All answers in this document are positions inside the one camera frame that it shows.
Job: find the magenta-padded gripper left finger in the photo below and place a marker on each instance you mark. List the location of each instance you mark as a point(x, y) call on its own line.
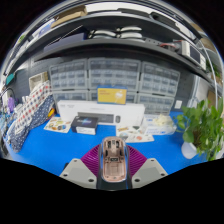
point(78, 170)

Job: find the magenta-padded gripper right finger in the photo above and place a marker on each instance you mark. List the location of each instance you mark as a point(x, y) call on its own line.
point(150, 170)

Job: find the black mouse pad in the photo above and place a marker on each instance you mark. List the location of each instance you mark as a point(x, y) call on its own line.
point(112, 186)

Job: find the illustrated picture sheet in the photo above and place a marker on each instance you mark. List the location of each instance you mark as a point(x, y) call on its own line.
point(136, 136)
point(56, 126)

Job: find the white tissue box blue print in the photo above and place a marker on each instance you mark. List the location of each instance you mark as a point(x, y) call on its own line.
point(156, 128)

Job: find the green plant in white pot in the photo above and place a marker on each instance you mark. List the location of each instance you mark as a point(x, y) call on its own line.
point(188, 150)

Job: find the small black box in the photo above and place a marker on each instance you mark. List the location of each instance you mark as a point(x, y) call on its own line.
point(83, 123)

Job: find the navy dotted cloth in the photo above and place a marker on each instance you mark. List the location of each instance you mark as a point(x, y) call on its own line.
point(30, 130)

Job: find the long white keyboard box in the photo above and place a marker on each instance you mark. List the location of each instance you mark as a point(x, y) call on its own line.
point(100, 108)

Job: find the yellow and blue box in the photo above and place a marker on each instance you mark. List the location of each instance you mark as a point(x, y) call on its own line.
point(111, 96)

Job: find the white dotted cloth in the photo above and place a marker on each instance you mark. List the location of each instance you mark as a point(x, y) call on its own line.
point(33, 100)

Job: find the white framed board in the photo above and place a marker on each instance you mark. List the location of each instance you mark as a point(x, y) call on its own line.
point(38, 80)

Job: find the white wall socket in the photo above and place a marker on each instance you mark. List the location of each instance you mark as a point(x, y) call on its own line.
point(178, 104)

